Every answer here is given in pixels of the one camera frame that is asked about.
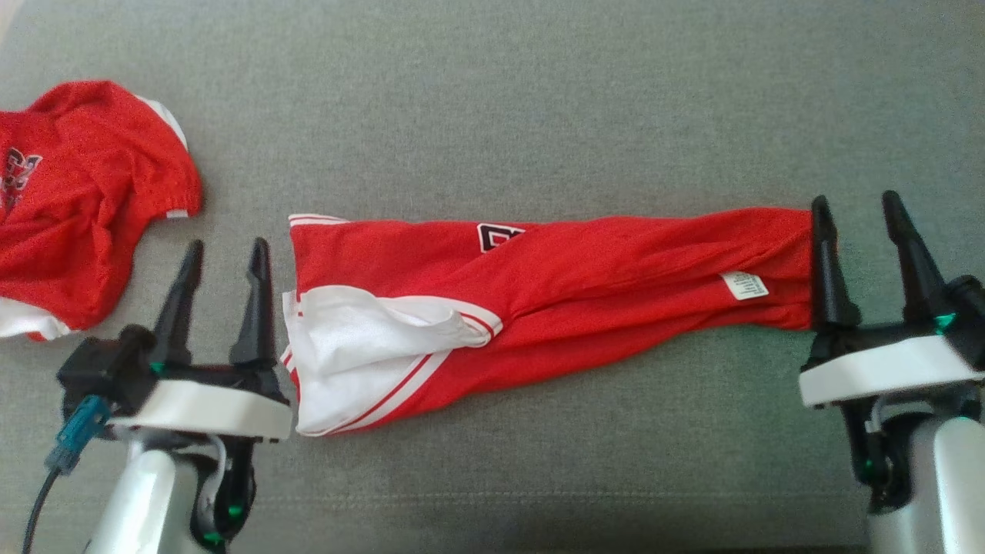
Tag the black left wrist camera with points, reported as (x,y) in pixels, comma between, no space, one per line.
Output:
(100,369)

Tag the red sleeveless basketball jersey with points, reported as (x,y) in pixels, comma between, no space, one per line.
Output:
(77,215)

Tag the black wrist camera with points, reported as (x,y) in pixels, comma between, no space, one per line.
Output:
(969,315)
(100,369)

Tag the red basketball shorts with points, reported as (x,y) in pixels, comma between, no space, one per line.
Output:
(577,292)

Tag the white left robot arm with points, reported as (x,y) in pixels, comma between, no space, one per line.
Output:
(146,500)

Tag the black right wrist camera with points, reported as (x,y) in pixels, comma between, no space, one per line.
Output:
(969,315)

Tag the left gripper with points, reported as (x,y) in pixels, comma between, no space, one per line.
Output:
(208,408)

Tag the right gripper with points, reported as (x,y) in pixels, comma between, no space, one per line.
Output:
(885,369)

